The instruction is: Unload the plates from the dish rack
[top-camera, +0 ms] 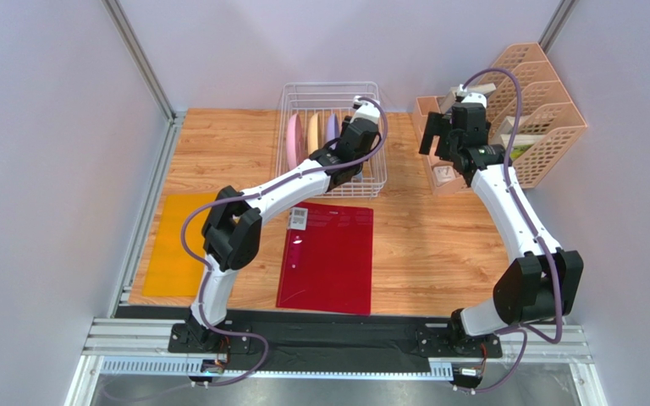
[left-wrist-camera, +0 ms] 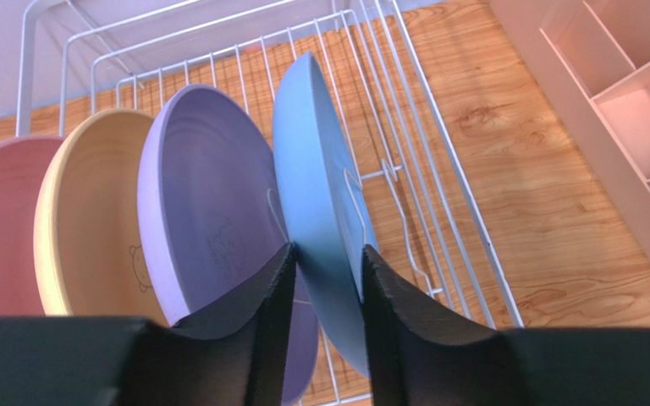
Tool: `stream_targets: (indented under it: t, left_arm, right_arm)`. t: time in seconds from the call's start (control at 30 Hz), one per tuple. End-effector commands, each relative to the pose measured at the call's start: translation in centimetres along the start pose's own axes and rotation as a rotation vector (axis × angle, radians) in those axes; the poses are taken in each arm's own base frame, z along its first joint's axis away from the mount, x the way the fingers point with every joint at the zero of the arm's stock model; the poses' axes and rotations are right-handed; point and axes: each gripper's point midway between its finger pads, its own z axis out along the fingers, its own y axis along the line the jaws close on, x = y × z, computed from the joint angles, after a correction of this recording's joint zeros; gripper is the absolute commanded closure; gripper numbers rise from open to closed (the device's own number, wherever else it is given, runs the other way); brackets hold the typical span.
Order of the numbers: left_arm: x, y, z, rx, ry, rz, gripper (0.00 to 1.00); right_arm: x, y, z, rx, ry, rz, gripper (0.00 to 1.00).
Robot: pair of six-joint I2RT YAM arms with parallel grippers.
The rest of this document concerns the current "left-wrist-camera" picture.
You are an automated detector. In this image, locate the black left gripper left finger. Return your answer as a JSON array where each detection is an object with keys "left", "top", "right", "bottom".
[{"left": 116, "top": 243, "right": 296, "bottom": 405}]

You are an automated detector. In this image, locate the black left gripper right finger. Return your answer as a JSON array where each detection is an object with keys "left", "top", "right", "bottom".
[{"left": 362, "top": 245, "right": 522, "bottom": 405}]

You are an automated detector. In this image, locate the purple plate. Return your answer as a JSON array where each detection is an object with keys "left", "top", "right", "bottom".
[{"left": 137, "top": 85, "right": 318, "bottom": 405}]

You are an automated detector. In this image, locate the blue plate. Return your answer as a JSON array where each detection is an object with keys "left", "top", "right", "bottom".
[{"left": 272, "top": 52, "right": 377, "bottom": 377}]

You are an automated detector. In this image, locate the yellow plate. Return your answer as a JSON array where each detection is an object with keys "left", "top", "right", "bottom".
[{"left": 33, "top": 108, "right": 166, "bottom": 325}]

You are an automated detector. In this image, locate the pink plate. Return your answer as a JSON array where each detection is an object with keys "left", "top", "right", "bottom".
[{"left": 0, "top": 136, "right": 63, "bottom": 315}]

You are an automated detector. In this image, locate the pink desk organizer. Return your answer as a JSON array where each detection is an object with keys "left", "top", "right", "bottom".
[{"left": 490, "top": 1, "right": 650, "bottom": 260}]

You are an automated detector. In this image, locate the white wire dish rack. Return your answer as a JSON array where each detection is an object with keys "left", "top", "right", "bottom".
[{"left": 16, "top": 0, "right": 525, "bottom": 406}]

